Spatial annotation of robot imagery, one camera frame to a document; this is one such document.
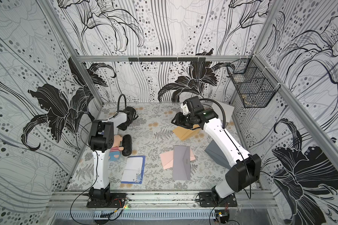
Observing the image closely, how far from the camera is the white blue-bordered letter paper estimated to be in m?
0.81

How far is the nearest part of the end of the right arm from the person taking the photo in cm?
54

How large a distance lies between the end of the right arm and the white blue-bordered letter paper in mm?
368
